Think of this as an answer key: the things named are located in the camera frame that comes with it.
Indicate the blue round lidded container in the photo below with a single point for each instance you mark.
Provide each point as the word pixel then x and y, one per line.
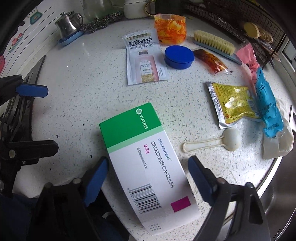
pixel 179 56

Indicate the person's blue clothing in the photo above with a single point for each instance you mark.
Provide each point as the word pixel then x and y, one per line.
pixel 16 217

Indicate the red chili oil sachet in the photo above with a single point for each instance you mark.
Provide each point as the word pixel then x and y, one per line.
pixel 210 60

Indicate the glass carafe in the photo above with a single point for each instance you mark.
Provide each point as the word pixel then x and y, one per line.
pixel 97 9

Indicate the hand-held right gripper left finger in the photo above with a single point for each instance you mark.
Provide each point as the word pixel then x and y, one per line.
pixel 97 183

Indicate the orange snack packet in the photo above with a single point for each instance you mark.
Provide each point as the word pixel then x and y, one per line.
pixel 170 30

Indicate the white shampoo sachet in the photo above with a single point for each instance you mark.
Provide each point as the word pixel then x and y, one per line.
pixel 143 62

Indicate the white lidded jar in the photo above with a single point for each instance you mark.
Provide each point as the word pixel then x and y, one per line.
pixel 134 10

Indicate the white plastic scoop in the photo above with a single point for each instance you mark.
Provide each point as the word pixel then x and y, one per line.
pixel 231 140

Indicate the wall sticker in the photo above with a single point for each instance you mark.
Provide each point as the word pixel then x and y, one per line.
pixel 34 17

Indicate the blue saucer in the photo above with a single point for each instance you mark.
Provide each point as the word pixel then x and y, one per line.
pixel 69 41

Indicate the pink blue plastic bag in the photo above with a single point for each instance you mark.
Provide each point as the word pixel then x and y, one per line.
pixel 268 104

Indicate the blue scrub brush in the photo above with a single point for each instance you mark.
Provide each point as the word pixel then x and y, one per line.
pixel 212 42

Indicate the green white medicine box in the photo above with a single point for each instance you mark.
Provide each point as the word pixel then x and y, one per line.
pixel 143 166

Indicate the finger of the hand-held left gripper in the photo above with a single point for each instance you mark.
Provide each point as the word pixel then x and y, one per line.
pixel 34 149
pixel 32 90

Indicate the steel teapot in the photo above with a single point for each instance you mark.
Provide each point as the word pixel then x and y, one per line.
pixel 67 25

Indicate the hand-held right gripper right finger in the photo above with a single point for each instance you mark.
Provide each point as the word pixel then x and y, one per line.
pixel 198 180

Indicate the steel wool scrubber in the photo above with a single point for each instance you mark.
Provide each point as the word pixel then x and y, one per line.
pixel 99 23

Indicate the crumpled white rubber glove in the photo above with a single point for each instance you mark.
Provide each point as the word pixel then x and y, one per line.
pixel 284 143

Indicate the yellow foil packet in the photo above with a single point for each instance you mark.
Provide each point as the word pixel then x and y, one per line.
pixel 233 102

